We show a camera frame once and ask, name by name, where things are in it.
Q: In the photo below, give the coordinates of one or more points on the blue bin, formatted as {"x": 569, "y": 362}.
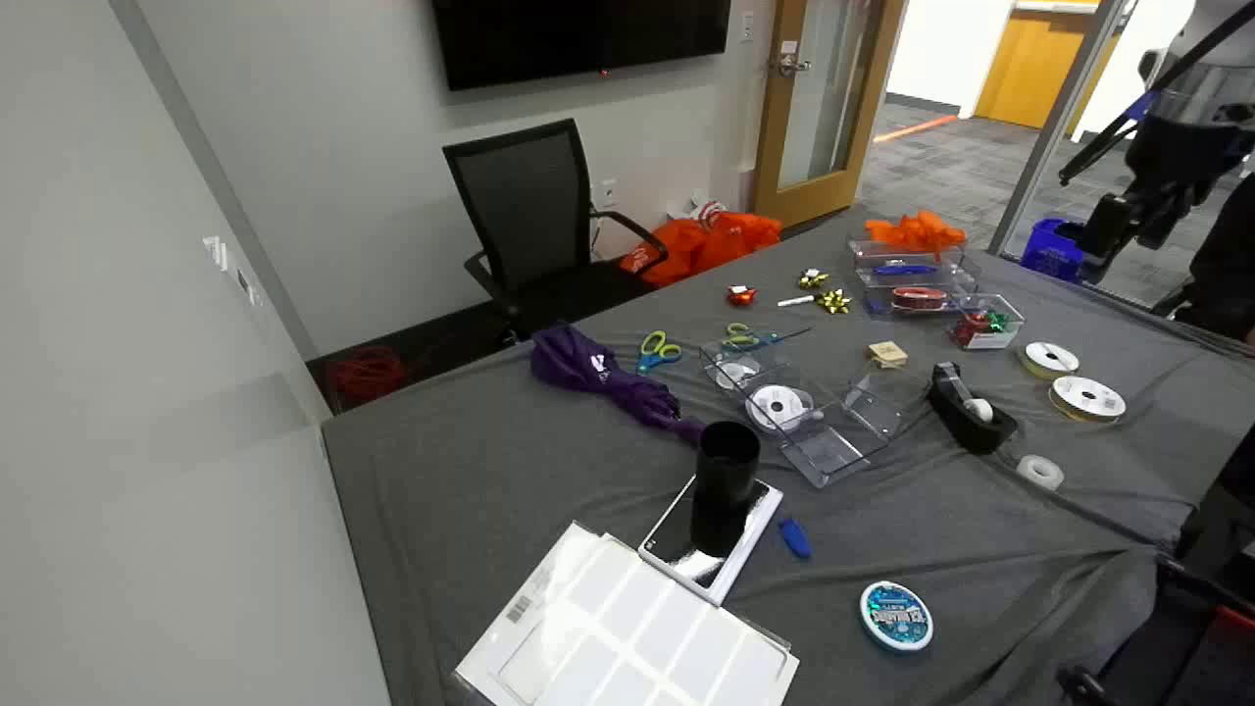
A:
{"x": 1047, "y": 248}

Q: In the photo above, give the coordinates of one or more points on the red ribbon spool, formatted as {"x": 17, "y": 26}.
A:
{"x": 918, "y": 300}

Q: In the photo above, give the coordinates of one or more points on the larger clear plastic box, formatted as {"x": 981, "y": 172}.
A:
{"x": 825, "y": 456}

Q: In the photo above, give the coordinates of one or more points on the small blue cap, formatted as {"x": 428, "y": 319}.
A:
{"x": 795, "y": 538}

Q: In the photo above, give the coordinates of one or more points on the clear container under orange cloth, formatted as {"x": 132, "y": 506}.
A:
{"x": 869, "y": 290}

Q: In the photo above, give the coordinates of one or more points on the red item on floor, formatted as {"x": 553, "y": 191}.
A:
{"x": 370, "y": 372}

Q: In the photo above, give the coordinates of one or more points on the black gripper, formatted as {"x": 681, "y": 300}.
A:
{"x": 1170, "y": 160}

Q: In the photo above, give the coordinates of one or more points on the small clear plastic box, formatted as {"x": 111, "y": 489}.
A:
{"x": 984, "y": 328}

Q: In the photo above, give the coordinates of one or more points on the wooden glass door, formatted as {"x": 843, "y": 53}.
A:
{"x": 786, "y": 132}

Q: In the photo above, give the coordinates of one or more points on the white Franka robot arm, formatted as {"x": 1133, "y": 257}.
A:
{"x": 1209, "y": 72}

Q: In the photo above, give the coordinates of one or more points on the gold gift bow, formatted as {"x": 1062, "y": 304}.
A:
{"x": 834, "y": 304}
{"x": 812, "y": 279}

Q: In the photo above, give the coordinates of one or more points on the red gift bow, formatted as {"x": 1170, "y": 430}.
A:
{"x": 744, "y": 294}
{"x": 969, "y": 328}

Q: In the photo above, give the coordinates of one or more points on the black office chair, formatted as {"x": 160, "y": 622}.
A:
{"x": 533, "y": 209}

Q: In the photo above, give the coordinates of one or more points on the black cup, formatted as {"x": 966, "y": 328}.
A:
{"x": 722, "y": 491}

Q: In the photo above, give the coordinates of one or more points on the green long scissors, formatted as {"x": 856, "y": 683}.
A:
{"x": 746, "y": 337}

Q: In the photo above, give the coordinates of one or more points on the blue round tape disc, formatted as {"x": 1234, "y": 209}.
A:
{"x": 897, "y": 615}

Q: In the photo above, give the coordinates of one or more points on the black wall television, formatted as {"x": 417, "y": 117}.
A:
{"x": 573, "y": 38}

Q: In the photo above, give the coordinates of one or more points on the orange plastic object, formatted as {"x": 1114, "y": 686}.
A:
{"x": 914, "y": 234}

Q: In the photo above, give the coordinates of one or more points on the small white tape roll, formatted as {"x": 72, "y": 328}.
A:
{"x": 1039, "y": 473}

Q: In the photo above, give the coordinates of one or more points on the white label sheet stack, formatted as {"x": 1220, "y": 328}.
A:
{"x": 613, "y": 631}

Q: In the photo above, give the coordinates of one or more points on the green gift bow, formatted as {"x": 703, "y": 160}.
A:
{"x": 999, "y": 319}

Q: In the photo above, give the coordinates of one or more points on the orange bag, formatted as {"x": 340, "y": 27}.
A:
{"x": 698, "y": 244}

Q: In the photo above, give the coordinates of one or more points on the clear box with white ribbon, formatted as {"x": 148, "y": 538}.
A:
{"x": 782, "y": 409}

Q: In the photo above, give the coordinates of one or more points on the beige cube block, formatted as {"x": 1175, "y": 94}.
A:
{"x": 888, "y": 354}

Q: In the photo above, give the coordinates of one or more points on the white phone box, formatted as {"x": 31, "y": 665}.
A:
{"x": 668, "y": 533}

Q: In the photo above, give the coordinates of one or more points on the black tape dispenser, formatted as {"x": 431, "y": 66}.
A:
{"x": 966, "y": 413}

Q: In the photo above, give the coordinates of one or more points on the tiny clear plastic box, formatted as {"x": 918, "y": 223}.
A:
{"x": 735, "y": 368}

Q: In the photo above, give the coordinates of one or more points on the blue green scissors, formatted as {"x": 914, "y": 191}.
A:
{"x": 655, "y": 350}

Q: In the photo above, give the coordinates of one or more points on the clear plastic tray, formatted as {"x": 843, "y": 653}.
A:
{"x": 876, "y": 405}

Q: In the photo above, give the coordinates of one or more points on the loose red gift bow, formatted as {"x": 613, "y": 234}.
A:
{"x": 744, "y": 294}

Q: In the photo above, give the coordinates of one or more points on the white ribbon spool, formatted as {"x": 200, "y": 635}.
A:
{"x": 1054, "y": 354}
{"x": 1086, "y": 398}

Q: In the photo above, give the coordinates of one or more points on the small white stick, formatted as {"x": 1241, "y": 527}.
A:
{"x": 795, "y": 300}

